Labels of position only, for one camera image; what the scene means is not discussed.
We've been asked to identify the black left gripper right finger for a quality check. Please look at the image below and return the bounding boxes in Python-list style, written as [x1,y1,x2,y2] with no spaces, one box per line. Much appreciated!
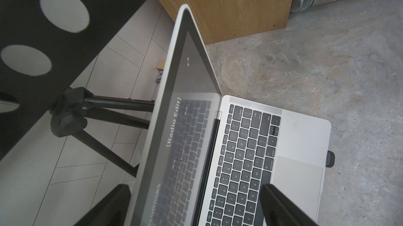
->
[259,184,317,226]

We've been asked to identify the black perforated music stand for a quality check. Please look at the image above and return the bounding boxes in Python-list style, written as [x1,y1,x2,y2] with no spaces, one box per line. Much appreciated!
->
[1,0,146,157]

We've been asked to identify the small wooden block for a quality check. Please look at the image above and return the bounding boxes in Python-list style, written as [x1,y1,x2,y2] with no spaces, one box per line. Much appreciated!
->
[156,60,165,71]

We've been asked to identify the black folding laptop stand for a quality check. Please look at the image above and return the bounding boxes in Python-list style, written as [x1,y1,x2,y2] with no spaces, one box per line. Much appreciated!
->
[326,151,335,168]

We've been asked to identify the wooden shelf cabinet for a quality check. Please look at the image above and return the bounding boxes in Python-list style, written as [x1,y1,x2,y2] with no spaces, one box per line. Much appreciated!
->
[159,0,292,45]

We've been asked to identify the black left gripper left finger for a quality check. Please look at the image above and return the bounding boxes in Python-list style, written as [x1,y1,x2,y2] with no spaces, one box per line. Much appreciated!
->
[75,184,131,226]

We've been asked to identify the silver laptop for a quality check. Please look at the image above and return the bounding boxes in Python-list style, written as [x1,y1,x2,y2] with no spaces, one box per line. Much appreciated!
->
[124,4,331,226]

